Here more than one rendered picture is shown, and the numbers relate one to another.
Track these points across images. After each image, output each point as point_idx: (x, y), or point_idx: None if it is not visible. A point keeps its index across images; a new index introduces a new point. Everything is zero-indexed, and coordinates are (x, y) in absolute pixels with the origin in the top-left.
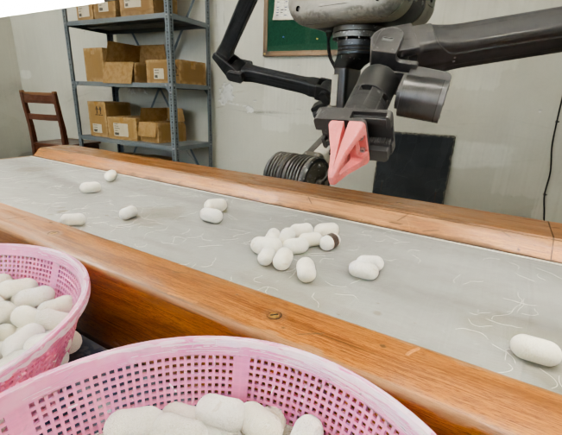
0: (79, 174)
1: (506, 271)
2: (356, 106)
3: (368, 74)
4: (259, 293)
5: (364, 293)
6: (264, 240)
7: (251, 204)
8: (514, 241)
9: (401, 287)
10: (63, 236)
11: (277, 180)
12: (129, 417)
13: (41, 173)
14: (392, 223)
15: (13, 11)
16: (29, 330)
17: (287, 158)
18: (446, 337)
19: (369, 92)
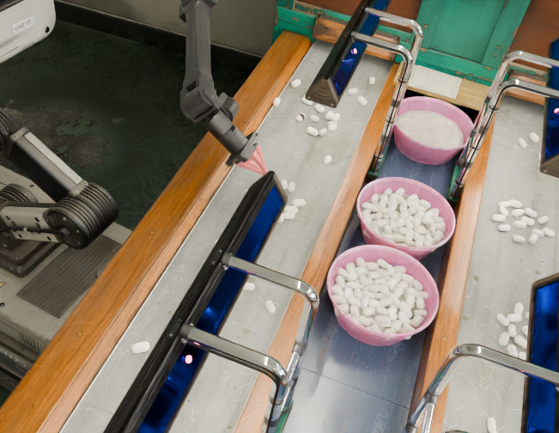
0: (118, 393)
1: (270, 148)
2: (245, 139)
3: (224, 120)
4: (332, 210)
5: (304, 190)
6: (282, 214)
7: (197, 234)
8: (246, 135)
9: (295, 179)
10: (310, 283)
11: (157, 216)
12: (378, 231)
13: None
14: (226, 169)
15: None
16: (360, 267)
17: (87, 206)
18: (323, 175)
19: (237, 129)
